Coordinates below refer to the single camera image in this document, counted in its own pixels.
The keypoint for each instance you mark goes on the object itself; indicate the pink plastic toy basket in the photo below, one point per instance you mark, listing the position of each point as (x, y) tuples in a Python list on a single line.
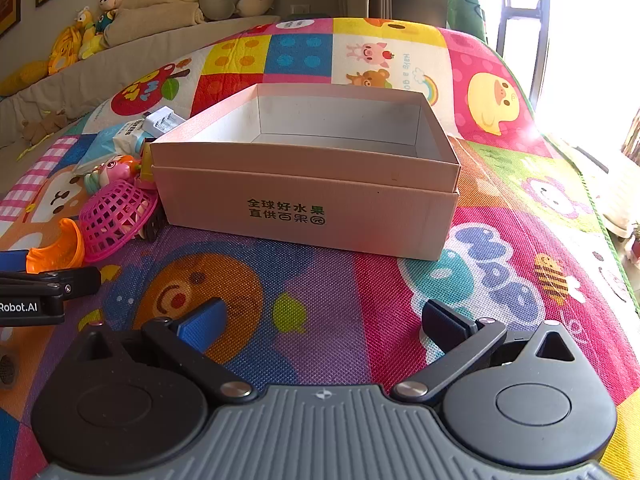
[(110, 225)]

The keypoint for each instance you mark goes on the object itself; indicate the blue white tissue packet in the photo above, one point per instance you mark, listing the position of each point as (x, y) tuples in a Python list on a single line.
[(107, 144)]

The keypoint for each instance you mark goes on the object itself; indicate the yellow plush toy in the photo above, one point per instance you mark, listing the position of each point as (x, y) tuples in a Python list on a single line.
[(67, 47)]

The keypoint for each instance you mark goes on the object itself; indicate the green dinosaur cloth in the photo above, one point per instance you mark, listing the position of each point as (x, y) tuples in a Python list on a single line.
[(465, 0)]

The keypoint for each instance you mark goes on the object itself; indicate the white wall socket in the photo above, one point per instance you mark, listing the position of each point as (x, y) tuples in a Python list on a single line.
[(300, 8)]

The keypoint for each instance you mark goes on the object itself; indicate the yellow toy block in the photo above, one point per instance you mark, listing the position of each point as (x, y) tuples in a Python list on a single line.
[(147, 167)]

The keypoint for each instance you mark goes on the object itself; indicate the pink cardboard box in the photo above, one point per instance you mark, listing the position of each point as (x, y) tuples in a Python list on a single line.
[(300, 210)]

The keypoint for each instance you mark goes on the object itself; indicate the brown plush toy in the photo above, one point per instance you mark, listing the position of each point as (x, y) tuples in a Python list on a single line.
[(42, 127)]

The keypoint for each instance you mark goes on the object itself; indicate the white battery charger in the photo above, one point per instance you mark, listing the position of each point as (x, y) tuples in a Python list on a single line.
[(162, 121)]

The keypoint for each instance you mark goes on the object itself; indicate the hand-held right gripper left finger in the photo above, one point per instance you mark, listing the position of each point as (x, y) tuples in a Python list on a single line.
[(202, 322)]

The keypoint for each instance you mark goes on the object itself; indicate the yellow plush cushion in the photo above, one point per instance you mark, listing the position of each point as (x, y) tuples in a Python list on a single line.
[(22, 77)]

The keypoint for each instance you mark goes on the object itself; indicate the black window frame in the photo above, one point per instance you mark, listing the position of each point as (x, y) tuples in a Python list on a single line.
[(505, 10)]

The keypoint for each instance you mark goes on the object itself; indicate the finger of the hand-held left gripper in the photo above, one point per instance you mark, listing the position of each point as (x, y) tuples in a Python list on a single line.
[(12, 261), (60, 280)]

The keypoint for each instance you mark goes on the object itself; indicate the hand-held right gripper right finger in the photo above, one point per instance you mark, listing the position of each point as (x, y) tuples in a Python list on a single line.
[(442, 322)]

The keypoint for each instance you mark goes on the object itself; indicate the colourful cartoon play mat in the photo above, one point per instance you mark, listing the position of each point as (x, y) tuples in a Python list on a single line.
[(350, 285)]

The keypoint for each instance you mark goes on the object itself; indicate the big-headed boy doll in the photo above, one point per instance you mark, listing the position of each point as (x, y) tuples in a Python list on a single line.
[(109, 2)]

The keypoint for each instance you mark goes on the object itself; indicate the orange plastic toy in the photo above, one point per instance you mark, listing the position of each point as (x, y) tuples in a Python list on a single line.
[(65, 250)]

